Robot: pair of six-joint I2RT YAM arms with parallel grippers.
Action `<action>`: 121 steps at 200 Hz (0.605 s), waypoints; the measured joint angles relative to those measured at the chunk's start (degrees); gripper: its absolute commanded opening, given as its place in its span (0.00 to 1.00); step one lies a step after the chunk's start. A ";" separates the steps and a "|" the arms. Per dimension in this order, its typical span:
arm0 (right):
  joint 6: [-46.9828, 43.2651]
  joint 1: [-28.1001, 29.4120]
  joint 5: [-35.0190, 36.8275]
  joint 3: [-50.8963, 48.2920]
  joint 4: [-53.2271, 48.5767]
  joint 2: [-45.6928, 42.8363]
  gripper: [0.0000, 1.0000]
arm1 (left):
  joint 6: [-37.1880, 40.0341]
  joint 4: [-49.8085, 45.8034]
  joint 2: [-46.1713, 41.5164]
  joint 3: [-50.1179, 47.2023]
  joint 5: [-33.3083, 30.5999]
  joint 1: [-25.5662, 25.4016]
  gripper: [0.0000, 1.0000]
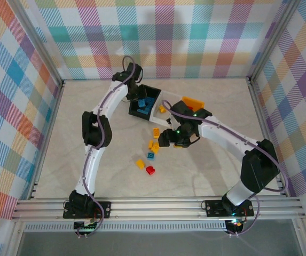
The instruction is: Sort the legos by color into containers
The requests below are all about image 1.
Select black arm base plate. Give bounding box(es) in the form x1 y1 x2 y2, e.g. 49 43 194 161
62 201 112 220
205 199 255 217

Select slotted grey cable duct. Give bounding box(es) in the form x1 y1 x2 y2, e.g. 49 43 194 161
24 223 227 233

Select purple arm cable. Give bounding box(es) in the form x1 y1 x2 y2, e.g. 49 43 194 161
162 100 288 238
75 55 140 238

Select aluminium frame post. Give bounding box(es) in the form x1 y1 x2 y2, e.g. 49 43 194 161
7 0 64 86
248 0 303 81

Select wide aluminium frame rail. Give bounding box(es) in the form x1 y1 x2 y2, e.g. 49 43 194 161
11 196 306 222

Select small circuit board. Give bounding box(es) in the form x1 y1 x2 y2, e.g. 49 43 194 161
74 220 100 237
226 218 246 235

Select aluminium side rail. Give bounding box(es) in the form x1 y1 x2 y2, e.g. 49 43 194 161
27 79 66 201
246 76 292 198

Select black bin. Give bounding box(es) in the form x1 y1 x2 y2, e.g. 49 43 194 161
128 84 162 120

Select orange bin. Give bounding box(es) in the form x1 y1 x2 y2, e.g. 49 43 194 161
182 95 206 111

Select white bin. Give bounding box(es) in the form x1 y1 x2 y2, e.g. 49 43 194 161
149 90 185 127

